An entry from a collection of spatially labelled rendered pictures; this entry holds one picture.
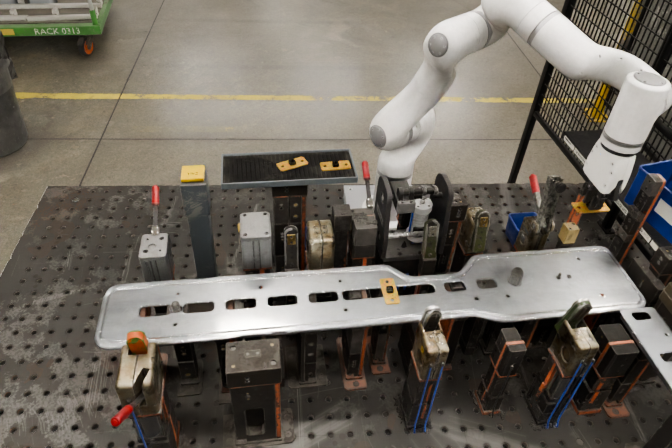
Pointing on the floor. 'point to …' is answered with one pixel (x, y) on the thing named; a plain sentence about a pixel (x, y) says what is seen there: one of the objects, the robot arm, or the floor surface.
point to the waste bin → (9, 107)
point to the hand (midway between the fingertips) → (594, 199)
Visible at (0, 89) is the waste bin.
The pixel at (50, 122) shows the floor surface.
